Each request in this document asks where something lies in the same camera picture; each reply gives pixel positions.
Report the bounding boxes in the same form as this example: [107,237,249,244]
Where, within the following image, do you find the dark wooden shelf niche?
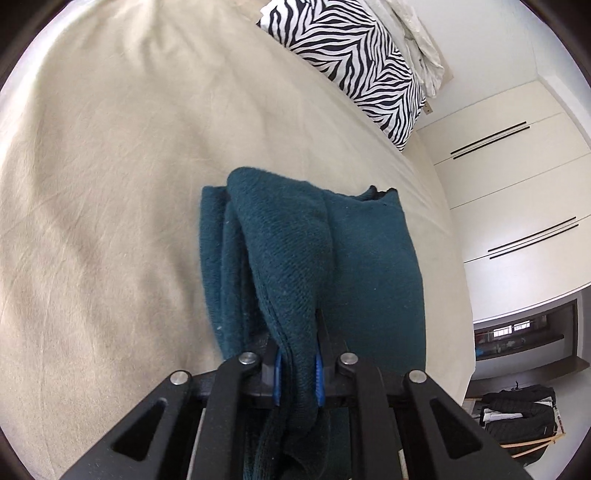
[473,299,581,376]

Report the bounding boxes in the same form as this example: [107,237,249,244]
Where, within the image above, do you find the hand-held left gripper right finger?
[314,309,532,480]

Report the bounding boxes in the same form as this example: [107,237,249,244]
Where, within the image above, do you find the white wardrobe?
[416,76,591,325]

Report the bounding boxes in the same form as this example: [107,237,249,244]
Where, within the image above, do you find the beige bed sheet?
[0,0,476,480]

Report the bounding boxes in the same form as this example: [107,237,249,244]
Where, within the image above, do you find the black wardrobe handle pair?
[450,122,528,160]
[488,216,579,260]

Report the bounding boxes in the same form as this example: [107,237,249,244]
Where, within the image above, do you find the zebra print pillow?
[257,0,428,153]

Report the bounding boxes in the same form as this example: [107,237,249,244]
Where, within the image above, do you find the black padded jacket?
[479,383,562,467]

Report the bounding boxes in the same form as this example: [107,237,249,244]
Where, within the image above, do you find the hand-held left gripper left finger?
[60,331,283,480]

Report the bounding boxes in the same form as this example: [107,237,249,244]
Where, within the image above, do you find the dark teal knit sweater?
[199,167,426,480]

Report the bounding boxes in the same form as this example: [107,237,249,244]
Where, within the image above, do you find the white crumpled pillow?
[379,0,447,98]

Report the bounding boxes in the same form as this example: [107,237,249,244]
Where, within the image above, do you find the light wooden sticks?
[501,431,567,459]

